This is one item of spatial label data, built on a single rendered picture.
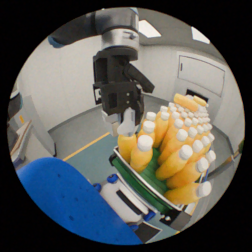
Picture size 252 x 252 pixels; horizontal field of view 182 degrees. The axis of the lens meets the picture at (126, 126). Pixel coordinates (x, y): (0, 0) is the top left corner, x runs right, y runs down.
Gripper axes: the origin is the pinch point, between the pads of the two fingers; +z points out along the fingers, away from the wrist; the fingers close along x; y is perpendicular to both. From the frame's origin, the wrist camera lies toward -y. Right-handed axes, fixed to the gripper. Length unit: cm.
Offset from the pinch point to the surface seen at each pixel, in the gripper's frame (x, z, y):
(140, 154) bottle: 8.3, 2.8, 2.1
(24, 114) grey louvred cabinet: -118, -7, 116
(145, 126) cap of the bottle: 3.6, -0.6, -4.5
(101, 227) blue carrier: 17.2, -1.4, 18.6
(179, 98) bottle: 3.4, -5.9, -41.1
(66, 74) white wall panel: -256, -52, 28
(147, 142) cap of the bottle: 8.0, -0.7, 0.1
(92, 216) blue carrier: 14.7, -1.3, 18.6
